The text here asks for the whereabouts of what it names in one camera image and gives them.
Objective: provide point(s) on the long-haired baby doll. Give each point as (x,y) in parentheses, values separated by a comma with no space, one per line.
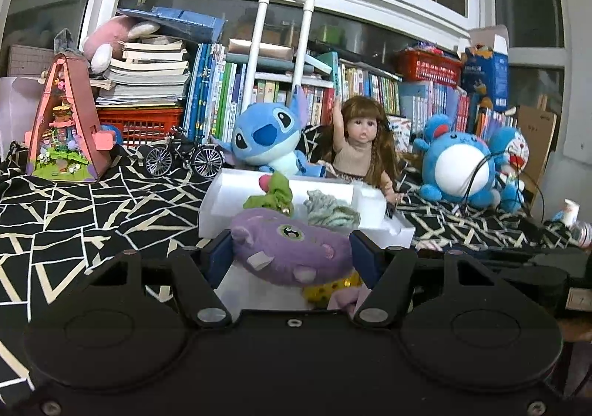
(356,157)

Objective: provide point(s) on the red basket on books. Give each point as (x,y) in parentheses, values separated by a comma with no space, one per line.
(430,67)

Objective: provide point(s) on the red basket under books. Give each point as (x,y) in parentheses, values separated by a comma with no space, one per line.
(138,125)

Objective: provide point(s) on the clear jar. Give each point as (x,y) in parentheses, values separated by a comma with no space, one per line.
(585,233)

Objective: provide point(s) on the blue printed carton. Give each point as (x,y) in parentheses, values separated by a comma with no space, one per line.
(485,74)

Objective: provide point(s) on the white tube rack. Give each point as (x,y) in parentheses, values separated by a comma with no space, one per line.
(259,37)

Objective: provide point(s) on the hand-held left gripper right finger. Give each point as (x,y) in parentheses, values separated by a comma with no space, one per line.
(365,256)

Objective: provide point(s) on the round blue mouse plush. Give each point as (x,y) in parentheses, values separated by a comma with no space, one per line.
(458,166)

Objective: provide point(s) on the grey grid board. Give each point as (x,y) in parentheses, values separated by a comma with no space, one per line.
(25,60)

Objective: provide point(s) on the pink toy house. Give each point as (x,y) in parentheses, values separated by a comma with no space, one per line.
(64,120)

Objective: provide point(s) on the gold sequin pouch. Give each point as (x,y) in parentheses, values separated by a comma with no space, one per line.
(330,289)

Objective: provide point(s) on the blue cat robot plush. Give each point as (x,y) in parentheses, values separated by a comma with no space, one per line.
(515,152)

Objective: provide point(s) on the blue flat folder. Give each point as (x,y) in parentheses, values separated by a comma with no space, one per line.
(185,23)

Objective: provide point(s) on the white printed carton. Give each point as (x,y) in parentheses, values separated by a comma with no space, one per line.
(400,131)

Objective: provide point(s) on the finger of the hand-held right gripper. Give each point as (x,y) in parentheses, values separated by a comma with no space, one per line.
(508,256)
(532,282)

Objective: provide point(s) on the purple plush toy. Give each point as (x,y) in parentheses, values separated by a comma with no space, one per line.
(286,240)

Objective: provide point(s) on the miniature black bicycle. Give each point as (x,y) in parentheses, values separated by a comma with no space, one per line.
(185,155)

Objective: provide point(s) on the blue alien plush toy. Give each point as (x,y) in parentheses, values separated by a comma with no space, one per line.
(263,134)

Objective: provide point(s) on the brown cardboard sheet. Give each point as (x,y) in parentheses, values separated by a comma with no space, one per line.
(536,129)

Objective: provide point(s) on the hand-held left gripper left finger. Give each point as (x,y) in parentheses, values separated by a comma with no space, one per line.
(219,259)

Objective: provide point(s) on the small blue ball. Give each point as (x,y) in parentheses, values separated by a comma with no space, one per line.
(111,134)

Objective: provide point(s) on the white paper bag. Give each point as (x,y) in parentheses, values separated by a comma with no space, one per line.
(18,111)

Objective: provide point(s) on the green checked doll dress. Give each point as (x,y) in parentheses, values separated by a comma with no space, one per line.
(330,210)

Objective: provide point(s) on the paper cup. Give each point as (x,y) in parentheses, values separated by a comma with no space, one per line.
(569,212)

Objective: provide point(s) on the stack of flat books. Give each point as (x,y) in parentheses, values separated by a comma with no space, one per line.
(148,74)

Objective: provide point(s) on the black patterned blanket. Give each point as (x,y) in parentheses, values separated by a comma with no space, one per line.
(69,222)

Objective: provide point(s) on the pink bunny plush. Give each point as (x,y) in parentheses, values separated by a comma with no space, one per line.
(106,39)

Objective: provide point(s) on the row of upright books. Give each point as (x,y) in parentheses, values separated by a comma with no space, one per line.
(222,88)

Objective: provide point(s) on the white cardboard box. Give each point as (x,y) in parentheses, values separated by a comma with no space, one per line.
(226,208)

